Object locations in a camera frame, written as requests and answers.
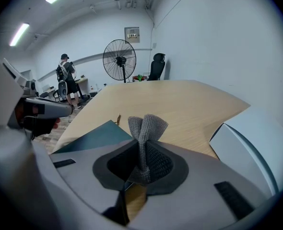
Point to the black pedestal fan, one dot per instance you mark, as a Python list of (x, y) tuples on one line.
[(119, 60)]

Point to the white rounded box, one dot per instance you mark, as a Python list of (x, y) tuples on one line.
[(247, 150)]

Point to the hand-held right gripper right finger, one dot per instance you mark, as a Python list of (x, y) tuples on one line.
[(194, 190)]

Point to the green and red toy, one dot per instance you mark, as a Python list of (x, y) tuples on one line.
[(139, 77)]

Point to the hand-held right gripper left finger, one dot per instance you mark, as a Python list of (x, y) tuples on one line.
[(84, 176)]

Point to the wooden background desk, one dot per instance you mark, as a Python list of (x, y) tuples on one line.
[(82, 81)]

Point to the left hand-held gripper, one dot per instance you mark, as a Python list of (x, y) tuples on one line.
[(1, 97)]

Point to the person's left hand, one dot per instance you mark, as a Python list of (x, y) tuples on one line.
[(57, 123)]

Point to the grey knitted cloth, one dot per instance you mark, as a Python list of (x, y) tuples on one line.
[(147, 129)]

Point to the black office chair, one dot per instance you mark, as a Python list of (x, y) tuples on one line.
[(156, 67)]

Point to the dark teal notebook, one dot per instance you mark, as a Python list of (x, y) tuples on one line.
[(100, 136)]

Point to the grey wall electrical panel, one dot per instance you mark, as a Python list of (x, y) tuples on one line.
[(132, 35)]

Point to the small brown object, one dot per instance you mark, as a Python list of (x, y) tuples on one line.
[(119, 120)]

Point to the small black chair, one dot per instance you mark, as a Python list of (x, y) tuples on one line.
[(57, 95)]

